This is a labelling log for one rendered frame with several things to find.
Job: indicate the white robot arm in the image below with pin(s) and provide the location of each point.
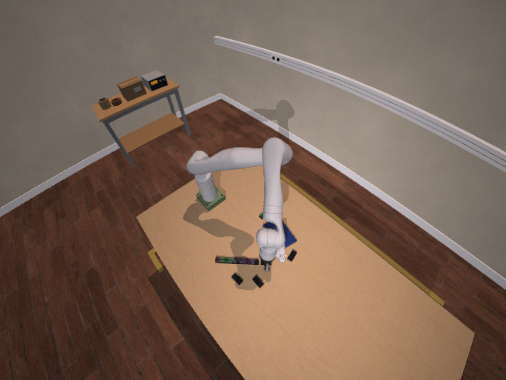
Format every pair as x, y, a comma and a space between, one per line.
274, 150

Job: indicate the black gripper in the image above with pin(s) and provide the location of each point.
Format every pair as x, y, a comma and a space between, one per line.
266, 263

